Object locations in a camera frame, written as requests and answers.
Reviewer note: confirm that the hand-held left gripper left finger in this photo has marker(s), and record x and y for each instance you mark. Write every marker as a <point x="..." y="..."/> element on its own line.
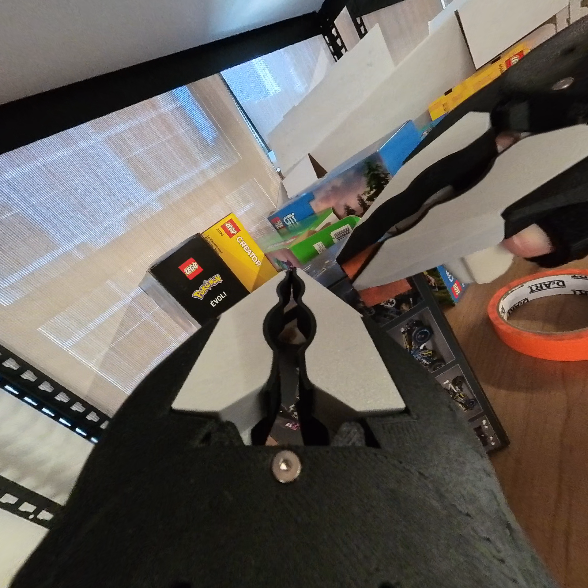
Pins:
<point x="229" y="367"/>

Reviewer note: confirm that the orange tape roll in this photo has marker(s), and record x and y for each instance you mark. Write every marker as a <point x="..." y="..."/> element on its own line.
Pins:
<point x="542" y="344"/>

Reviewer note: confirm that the small blue toy box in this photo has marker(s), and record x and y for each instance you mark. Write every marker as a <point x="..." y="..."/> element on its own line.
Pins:
<point x="452" y="289"/>

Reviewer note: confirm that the black toy box orange tape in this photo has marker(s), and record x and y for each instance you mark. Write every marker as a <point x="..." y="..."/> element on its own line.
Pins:
<point x="413" y="330"/>

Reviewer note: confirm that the yellow toy box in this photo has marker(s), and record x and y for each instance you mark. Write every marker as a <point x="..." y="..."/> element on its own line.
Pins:
<point x="464" y="92"/>

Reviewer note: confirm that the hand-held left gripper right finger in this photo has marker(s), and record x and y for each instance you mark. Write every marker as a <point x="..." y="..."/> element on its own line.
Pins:
<point x="353" y="367"/>

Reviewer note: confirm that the black toy box tan base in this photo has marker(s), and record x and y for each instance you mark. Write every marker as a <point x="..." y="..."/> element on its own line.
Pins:
<point x="202" y="285"/>

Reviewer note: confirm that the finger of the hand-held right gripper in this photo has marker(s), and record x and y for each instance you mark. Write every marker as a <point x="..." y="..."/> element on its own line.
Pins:
<point x="450" y="133"/>
<point x="459" y="220"/>

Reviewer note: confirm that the person's right hand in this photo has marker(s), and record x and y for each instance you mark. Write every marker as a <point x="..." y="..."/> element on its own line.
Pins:
<point x="528" y="243"/>

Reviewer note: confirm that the translucent window blind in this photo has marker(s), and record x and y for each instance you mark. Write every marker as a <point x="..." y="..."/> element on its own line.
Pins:
<point x="92" y="229"/>

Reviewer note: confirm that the green toy box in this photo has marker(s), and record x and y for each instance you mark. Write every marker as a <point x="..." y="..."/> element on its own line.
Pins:
<point x="317" y="243"/>

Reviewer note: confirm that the yellow toy box flamingo print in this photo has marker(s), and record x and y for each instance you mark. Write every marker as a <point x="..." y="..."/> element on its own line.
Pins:
<point x="243" y="248"/>

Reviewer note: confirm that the black metal shelf rack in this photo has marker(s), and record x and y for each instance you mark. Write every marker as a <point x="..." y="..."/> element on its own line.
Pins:
<point x="138" y="85"/>

